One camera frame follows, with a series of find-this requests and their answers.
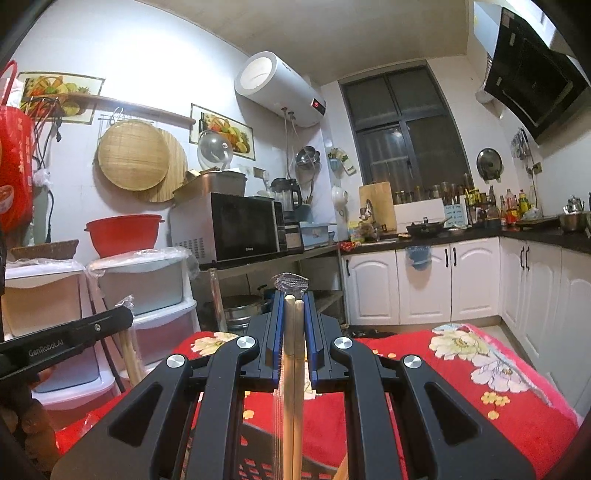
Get blue plastic bag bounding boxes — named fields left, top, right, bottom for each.
left=405, top=246, right=430, bottom=271

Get round wooden board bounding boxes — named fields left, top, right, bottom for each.
left=139, top=129, right=189, bottom=204

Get small steel pot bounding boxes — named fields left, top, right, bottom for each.
left=558, top=212, right=591, bottom=234

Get hanging steel pot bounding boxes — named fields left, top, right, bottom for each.
left=295, top=145, right=322, bottom=184

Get dark framed window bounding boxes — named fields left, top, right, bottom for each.
left=338, top=65, right=476, bottom=186

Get large steel pot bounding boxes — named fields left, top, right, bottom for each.
left=221, top=294, right=267, bottom=329

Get stainless steel table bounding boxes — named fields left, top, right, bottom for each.
left=191, top=244, right=347, bottom=334

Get person's left hand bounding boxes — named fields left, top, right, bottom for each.
left=13, top=388, right=62, bottom=468

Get wicker basket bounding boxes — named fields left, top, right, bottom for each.
left=9, top=239, right=80, bottom=262

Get silver microwave oven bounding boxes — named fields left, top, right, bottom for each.
left=168, top=193, right=287, bottom=269

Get white kitchen cabinets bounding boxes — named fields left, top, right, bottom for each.
left=342, top=235, right=591, bottom=416

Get red hanging bag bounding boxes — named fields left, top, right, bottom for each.
left=0, top=60, right=36, bottom=234

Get hanging kitchen utensils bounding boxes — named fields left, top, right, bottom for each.
left=510, top=128, right=532, bottom=160

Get white wall cabinet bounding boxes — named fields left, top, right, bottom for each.
left=473, top=0, right=559, bottom=52

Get black blender jug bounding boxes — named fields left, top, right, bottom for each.
left=270, top=178, right=303, bottom=222

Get black wok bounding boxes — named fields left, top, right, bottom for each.
left=405, top=217, right=451, bottom=239

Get small fruit wall picture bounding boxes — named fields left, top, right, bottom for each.
left=190, top=104, right=256, bottom=161

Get hanging dark pot lid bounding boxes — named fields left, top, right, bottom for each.
left=476, top=148, right=504, bottom=182

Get metal faucet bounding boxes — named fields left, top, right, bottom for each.
left=360, top=199, right=380, bottom=237

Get large fruit wall picture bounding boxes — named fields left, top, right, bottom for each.
left=16, top=71, right=106, bottom=125

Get black range hood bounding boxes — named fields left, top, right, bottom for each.
left=485, top=7, right=590, bottom=145

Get wooden chopstick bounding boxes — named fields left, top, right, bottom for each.
left=294, top=299, right=306, bottom=480
left=120, top=327, right=138, bottom=386
left=127, top=342, right=146, bottom=385
left=283, top=295, right=297, bottom=480

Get light blue knife holder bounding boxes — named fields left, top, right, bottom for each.
left=443, top=203, right=467, bottom=227

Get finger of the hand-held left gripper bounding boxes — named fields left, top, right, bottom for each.
left=74, top=306, right=134, bottom=352

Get plastic drawer unit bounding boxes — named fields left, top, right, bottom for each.
left=0, top=258, right=116, bottom=416
left=87, top=247, right=199, bottom=370

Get group of condiment bottles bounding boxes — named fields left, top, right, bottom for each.
left=466, top=185, right=533, bottom=227

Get grey plastic grid utensil holder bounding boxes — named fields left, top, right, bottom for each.
left=240, top=421, right=348, bottom=480

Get round bamboo tray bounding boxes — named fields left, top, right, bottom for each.
left=97, top=121, right=171, bottom=191

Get wooden cutting board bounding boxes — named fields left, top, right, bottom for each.
left=359, top=181, right=397, bottom=232

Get white water heater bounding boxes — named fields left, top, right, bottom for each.
left=234, top=52, right=328, bottom=128

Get rectangular metal tray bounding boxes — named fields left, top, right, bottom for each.
left=172, top=170, right=247, bottom=204

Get glass pot lid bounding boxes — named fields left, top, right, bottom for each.
left=197, top=130, right=235, bottom=171

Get clear plastic chopstick sleeve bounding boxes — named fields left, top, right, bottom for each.
left=270, top=272, right=309, bottom=480

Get red floral blanket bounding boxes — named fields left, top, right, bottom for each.
left=55, top=323, right=580, bottom=480

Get grey-blue plastic crate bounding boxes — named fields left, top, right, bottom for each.
left=299, top=220, right=338, bottom=248

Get black countertop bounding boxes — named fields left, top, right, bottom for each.
left=342, top=217, right=591, bottom=256

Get dark cooking pot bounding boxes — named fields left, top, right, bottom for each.
left=256, top=284, right=279, bottom=315

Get hanging wall caddy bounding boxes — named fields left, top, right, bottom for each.
left=328, top=147, right=357, bottom=177

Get wooden rolling pin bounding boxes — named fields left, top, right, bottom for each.
left=69, top=92, right=197, bottom=126

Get small silver appliance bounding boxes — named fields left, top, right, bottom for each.
left=283, top=222, right=305, bottom=253

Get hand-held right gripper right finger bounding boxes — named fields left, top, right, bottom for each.
left=302, top=291, right=536, bottom=480

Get black power cables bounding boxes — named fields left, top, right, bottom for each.
left=25, top=95, right=63, bottom=186

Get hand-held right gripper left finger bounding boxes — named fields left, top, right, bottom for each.
left=51, top=288, right=284, bottom=480

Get row of metal jars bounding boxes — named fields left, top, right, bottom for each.
left=394, top=182, right=467, bottom=204

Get red plastic basin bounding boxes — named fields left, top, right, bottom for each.
left=84, top=215, right=166, bottom=259

